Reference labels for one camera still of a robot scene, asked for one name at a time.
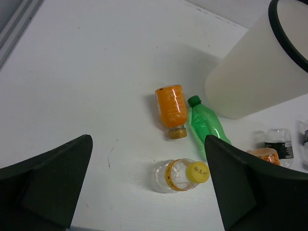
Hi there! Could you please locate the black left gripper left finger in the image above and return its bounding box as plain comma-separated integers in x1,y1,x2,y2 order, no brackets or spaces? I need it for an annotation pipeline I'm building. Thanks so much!
0,135,93,231

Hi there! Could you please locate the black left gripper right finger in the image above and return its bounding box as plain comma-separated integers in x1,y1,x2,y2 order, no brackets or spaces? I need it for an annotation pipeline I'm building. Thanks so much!
205,135,308,231

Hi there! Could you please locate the orange labelled crushed bottle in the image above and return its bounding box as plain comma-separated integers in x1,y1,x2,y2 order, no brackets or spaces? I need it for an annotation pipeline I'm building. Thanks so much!
248,148,280,166

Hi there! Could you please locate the clear bottle with black label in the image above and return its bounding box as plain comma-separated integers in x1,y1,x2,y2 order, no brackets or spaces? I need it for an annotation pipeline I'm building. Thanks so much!
264,128,294,168

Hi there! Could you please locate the clear bottle with yellow cap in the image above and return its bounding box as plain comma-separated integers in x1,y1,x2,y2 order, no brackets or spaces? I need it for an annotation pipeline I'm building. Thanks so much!
153,158,210,193

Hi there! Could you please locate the orange juice bottle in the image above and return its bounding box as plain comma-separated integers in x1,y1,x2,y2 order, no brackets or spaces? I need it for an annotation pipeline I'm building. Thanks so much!
155,85,188,140

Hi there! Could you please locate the white bin with black rim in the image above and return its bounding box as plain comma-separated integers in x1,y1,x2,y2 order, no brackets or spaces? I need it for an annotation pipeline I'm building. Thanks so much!
205,0,308,119

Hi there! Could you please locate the green plastic bottle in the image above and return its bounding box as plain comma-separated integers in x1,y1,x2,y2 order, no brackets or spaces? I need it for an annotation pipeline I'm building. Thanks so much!
188,95,231,144

